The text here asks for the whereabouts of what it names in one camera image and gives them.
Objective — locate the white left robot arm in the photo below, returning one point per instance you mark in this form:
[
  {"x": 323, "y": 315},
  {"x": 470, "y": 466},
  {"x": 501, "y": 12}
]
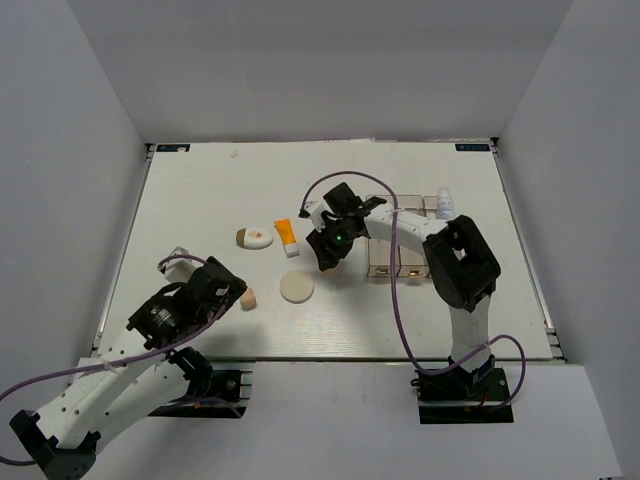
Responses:
[{"x": 150, "y": 364}]

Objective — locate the round beige powder puff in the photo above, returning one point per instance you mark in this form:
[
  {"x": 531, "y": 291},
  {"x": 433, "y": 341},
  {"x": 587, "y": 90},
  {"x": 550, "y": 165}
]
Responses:
[{"x": 296, "y": 286}]

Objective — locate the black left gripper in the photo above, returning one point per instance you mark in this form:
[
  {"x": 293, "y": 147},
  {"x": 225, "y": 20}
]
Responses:
[{"x": 236, "y": 289}]

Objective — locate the clear organizer bin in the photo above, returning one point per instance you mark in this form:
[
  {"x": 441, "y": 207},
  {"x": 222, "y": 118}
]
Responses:
[
  {"x": 430, "y": 207},
  {"x": 411, "y": 264},
  {"x": 378, "y": 259}
]

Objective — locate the orange cream tube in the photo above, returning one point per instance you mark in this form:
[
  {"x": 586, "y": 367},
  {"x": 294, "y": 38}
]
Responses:
[{"x": 287, "y": 236}]

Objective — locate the clear organizer bin middle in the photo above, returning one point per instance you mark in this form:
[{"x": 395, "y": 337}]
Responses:
[{"x": 411, "y": 264}]

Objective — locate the white spray bottle clear cap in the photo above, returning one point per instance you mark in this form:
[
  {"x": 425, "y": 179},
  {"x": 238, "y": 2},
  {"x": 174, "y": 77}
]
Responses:
[{"x": 444, "y": 204}]

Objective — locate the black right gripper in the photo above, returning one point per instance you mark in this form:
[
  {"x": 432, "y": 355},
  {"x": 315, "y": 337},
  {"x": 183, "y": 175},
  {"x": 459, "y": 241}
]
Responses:
[{"x": 327, "y": 255}]

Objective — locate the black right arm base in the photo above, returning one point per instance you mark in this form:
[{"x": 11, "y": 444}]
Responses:
[{"x": 444, "y": 401}]

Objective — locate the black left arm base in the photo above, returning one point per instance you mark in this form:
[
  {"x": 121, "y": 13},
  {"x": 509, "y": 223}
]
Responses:
[{"x": 225, "y": 396}]

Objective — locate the white oval compact bottle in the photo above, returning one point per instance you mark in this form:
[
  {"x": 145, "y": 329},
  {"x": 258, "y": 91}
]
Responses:
[{"x": 253, "y": 238}]

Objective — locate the clear organizer bin left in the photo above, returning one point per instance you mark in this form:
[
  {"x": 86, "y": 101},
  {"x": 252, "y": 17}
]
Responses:
[{"x": 378, "y": 259}]

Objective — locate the clear organizer bin right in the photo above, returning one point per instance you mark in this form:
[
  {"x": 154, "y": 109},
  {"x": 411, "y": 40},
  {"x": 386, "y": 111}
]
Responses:
[{"x": 430, "y": 207}]

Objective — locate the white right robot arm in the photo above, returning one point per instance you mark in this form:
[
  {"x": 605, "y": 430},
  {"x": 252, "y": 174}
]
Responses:
[{"x": 463, "y": 268}]

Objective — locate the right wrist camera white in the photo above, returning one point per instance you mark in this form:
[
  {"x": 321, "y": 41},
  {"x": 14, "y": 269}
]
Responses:
[{"x": 313, "y": 211}]

